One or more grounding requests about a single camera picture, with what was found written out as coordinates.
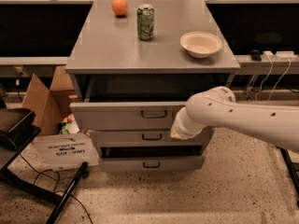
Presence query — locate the grey bottom drawer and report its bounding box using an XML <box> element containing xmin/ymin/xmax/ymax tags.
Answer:
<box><xmin>98</xmin><ymin>146</ymin><xmax>205</xmax><ymax>172</ymax></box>

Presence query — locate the green soda can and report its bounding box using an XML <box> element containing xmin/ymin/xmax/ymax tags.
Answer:
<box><xmin>136</xmin><ymin>4</ymin><xmax>154</xmax><ymax>40</ymax></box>

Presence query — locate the orange fruit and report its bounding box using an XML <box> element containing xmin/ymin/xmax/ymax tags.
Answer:
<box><xmin>111</xmin><ymin>0</ymin><xmax>128</xmax><ymax>16</ymax></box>

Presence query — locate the grey drawer cabinet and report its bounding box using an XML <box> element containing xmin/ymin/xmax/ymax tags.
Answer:
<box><xmin>64</xmin><ymin>0</ymin><xmax>241</xmax><ymax>173</ymax></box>

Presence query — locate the black floor cable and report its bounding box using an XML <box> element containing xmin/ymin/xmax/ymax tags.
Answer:
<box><xmin>13</xmin><ymin>152</ymin><xmax>94</xmax><ymax>224</ymax></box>

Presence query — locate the brown cardboard box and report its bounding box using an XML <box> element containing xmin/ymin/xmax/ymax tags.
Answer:
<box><xmin>21</xmin><ymin>64</ymin><xmax>100</xmax><ymax>172</ymax></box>

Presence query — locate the grey drawer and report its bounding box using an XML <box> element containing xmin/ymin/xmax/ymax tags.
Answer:
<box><xmin>98</xmin><ymin>146</ymin><xmax>205</xmax><ymax>172</ymax></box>
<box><xmin>70</xmin><ymin>102</ymin><xmax>185</xmax><ymax>131</ymax></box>
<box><xmin>90</xmin><ymin>128</ymin><xmax>214</xmax><ymax>147</ymax></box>

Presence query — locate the grey top drawer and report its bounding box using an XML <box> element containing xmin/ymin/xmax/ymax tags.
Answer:
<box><xmin>70</xmin><ymin>102</ymin><xmax>185</xmax><ymax>131</ymax></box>

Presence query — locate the grey middle drawer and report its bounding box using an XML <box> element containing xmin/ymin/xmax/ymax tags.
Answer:
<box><xmin>90</xmin><ymin>128</ymin><xmax>214</xmax><ymax>147</ymax></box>

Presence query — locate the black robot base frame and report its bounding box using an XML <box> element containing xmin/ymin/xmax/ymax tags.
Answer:
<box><xmin>0</xmin><ymin>108</ymin><xmax>88</xmax><ymax>224</ymax></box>

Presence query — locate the white paper bowl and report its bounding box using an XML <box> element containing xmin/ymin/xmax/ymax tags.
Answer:
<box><xmin>180</xmin><ymin>32</ymin><xmax>222</xmax><ymax>59</ymax></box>

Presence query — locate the black adapter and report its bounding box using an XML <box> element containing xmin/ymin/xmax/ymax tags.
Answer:
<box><xmin>249</xmin><ymin>49</ymin><xmax>262</xmax><ymax>62</ymax></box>

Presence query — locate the white power strip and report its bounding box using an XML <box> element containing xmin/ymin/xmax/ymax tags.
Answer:
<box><xmin>263</xmin><ymin>50</ymin><xmax>298</xmax><ymax>61</ymax></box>

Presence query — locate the black bar right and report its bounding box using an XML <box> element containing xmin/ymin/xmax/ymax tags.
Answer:
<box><xmin>280</xmin><ymin>149</ymin><xmax>299</xmax><ymax>207</ymax></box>

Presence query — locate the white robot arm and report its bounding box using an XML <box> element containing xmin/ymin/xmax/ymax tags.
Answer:
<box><xmin>170</xmin><ymin>86</ymin><xmax>299</xmax><ymax>152</ymax></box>

